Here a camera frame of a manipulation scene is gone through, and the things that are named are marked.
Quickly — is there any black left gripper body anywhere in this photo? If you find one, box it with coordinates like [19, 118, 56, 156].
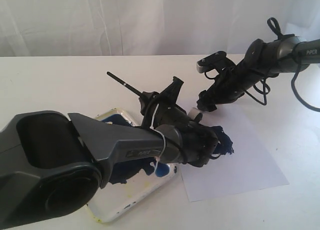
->
[142, 103, 218, 168]

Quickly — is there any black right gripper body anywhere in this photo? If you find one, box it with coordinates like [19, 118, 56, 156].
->
[199, 61, 263, 106]

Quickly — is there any black paintbrush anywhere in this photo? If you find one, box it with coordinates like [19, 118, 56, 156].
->
[106, 71, 143, 98]

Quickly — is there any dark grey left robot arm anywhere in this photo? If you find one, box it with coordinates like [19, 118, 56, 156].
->
[0, 77, 219, 229]

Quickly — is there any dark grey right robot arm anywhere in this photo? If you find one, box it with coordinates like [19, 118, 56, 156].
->
[197, 34, 320, 112]

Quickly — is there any white paint tray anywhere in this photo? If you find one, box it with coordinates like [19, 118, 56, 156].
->
[86, 106, 180, 224]

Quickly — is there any white zip tie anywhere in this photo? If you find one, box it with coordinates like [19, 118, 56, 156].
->
[149, 103, 166, 174]

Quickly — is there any white paper with square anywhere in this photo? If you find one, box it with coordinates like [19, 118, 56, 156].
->
[180, 104, 289, 202]

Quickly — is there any white backdrop curtain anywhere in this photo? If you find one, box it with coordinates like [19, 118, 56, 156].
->
[0, 0, 320, 57]

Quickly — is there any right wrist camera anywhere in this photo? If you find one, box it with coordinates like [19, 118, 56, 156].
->
[196, 51, 235, 74]

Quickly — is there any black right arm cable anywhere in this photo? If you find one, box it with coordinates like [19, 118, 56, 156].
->
[203, 17, 320, 113]

